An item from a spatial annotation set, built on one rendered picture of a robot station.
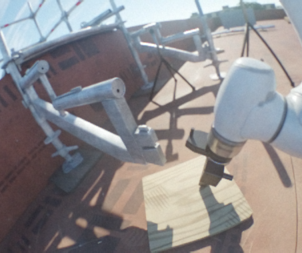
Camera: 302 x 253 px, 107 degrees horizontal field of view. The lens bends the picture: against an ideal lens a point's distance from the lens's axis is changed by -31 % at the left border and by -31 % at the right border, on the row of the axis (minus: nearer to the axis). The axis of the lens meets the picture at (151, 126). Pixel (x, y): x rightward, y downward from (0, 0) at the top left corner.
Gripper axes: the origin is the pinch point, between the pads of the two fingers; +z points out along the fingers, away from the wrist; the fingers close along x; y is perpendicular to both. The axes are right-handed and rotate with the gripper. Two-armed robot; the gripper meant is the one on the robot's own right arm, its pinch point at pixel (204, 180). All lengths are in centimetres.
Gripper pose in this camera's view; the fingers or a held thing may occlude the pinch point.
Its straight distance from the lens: 53.4
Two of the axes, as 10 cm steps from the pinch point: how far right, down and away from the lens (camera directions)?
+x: 4.3, -6.0, 6.8
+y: 9.0, 3.1, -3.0
